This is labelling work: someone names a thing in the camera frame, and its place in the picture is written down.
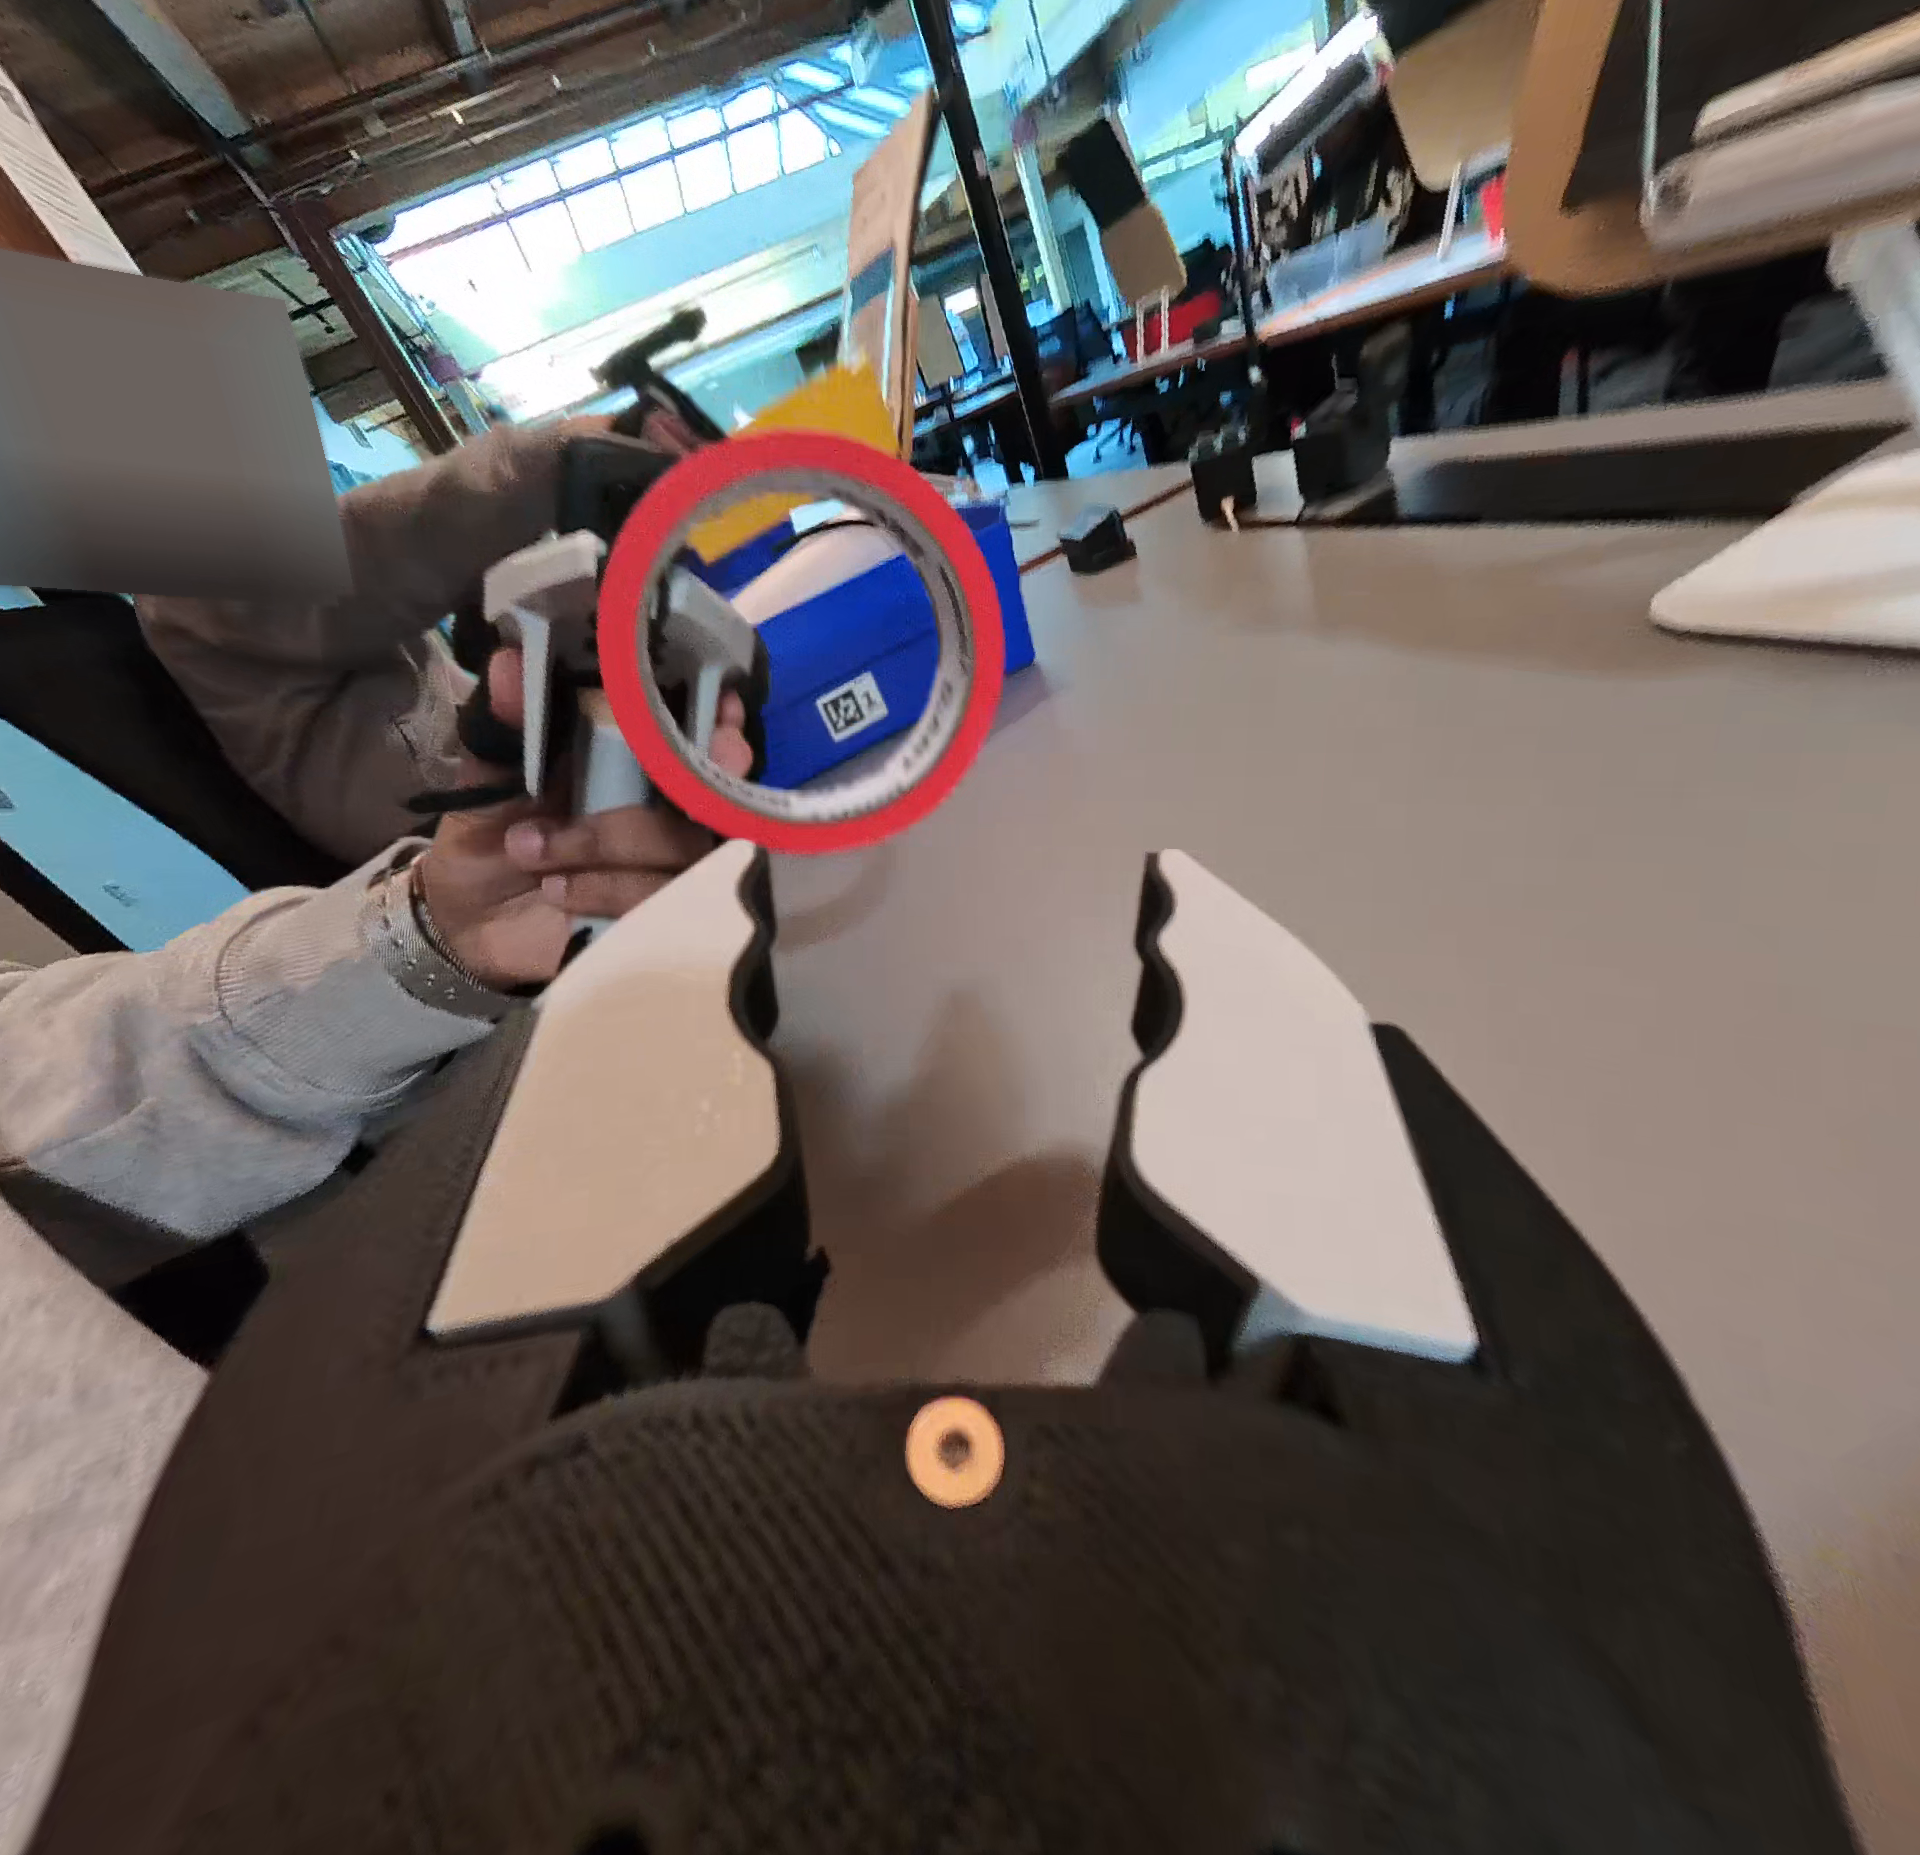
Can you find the silver wristwatch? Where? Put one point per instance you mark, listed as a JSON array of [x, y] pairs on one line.
[[428, 955]]

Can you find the small flat black box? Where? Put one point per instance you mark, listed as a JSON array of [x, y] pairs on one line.
[[1098, 542]]

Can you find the cardboard-framed computer monitor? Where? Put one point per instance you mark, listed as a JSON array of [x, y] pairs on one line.
[[1725, 24]]

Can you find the grey desk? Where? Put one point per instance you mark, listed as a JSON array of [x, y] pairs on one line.
[[1500, 909]]

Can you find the grey flat base plate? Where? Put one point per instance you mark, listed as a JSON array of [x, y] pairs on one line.
[[1621, 460]]

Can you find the blue plastic bin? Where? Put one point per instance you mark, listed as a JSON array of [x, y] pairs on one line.
[[840, 656]]

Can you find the yellow packet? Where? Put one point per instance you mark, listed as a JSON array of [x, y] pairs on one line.
[[818, 408]]

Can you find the background wooden-edged desk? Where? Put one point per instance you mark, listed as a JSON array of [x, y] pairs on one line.
[[1350, 302]]

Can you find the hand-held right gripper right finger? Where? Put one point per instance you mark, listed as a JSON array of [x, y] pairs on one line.
[[1290, 1149]]

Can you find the person's grey sweatshirt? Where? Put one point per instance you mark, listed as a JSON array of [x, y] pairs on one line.
[[75, 1509]]

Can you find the red tape roll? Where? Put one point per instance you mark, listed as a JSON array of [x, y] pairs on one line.
[[983, 656]]

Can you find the black pole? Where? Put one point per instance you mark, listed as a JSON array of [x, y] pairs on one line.
[[974, 190]]

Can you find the black boxy device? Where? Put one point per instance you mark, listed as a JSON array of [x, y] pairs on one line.
[[1341, 452]]

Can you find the cardboard-backed monitor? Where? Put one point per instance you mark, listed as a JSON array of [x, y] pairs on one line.
[[1118, 204]]

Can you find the cardboard panel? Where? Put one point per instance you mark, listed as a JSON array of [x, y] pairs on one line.
[[878, 264]]

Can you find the black power adapter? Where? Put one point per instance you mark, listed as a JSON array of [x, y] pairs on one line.
[[1222, 468]]

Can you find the person's left hand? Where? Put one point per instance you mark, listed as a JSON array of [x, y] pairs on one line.
[[525, 895]]

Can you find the black office chair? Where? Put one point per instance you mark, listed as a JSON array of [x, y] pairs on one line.
[[91, 716]]

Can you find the person's left forearm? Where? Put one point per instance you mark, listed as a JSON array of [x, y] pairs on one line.
[[180, 1045]]

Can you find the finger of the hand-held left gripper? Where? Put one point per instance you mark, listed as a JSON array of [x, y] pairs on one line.
[[721, 648], [541, 580]]

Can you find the white roll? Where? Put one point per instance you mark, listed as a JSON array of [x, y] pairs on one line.
[[818, 572]]

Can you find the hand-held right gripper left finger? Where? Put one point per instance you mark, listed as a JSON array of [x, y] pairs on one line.
[[631, 1119]]

